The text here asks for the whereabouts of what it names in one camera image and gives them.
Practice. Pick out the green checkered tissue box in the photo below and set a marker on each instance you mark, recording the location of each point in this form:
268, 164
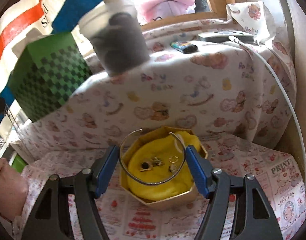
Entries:
46, 74

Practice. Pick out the yellow cloth pouch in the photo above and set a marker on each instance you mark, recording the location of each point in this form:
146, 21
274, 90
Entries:
165, 181

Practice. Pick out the person's hand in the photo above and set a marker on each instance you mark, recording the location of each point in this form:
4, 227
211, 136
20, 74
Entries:
13, 191

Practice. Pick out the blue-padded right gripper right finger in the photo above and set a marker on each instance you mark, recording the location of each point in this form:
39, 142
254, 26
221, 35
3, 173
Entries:
253, 216

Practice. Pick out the gold octagonal jewelry box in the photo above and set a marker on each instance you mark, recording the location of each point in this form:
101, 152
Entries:
133, 142

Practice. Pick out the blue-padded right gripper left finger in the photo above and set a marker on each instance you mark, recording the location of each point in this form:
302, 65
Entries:
50, 216

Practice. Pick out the grey power bank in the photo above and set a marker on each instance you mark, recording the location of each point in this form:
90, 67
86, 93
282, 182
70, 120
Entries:
223, 36

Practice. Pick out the small dark lighter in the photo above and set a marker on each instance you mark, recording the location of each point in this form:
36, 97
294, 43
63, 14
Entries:
184, 47

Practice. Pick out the pink garment outside window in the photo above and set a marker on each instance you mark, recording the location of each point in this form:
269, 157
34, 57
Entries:
153, 10

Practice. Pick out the baby bear print cloth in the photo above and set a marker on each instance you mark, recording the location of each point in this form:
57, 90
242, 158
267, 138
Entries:
235, 87

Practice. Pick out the gold cluster earring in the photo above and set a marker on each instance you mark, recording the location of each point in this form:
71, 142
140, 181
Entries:
157, 162

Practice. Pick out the striped canvas tote bag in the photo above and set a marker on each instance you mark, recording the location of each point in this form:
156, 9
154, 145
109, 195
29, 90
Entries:
19, 17

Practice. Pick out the wooden window frame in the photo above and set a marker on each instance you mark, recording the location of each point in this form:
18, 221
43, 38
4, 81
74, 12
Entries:
205, 7

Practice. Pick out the clear plastic cup dark contents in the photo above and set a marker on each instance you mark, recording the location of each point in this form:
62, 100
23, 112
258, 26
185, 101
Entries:
115, 34

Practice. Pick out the pink print bed sheet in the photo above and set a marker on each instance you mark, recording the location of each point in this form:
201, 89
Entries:
126, 218

